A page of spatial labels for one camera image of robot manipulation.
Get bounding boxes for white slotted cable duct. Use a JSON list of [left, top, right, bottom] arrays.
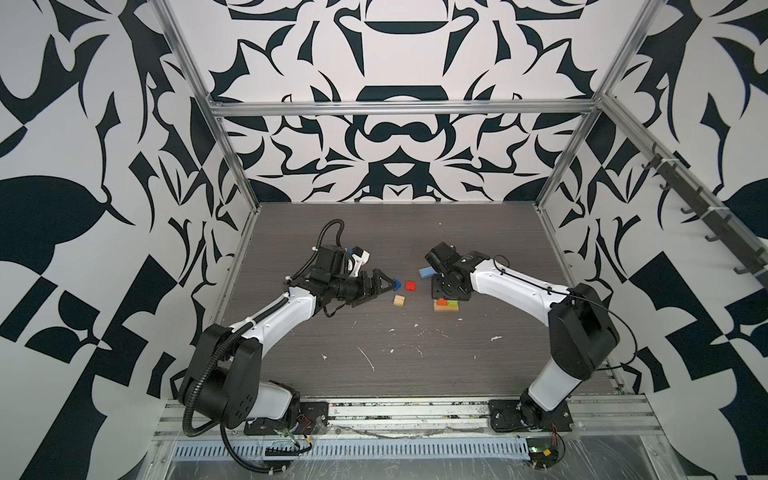
[[170, 436, 532, 462]]

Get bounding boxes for black corrugated cable left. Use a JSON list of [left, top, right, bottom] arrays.
[[181, 218, 347, 475]]

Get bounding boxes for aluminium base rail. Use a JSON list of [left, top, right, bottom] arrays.
[[152, 394, 664, 442]]

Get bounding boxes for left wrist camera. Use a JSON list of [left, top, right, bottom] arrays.
[[347, 246, 370, 277]]

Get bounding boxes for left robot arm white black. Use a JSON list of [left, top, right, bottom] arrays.
[[178, 245, 397, 437]]

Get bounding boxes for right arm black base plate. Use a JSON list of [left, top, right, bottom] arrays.
[[488, 399, 573, 433]]

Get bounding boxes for light blue wood block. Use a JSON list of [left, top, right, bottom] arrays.
[[419, 267, 436, 279]]

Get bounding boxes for small green circuit board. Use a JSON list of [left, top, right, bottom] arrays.
[[527, 435, 566, 471]]

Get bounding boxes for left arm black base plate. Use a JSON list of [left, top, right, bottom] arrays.
[[244, 401, 330, 436]]

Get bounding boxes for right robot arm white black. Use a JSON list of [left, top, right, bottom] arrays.
[[425, 242, 620, 433]]

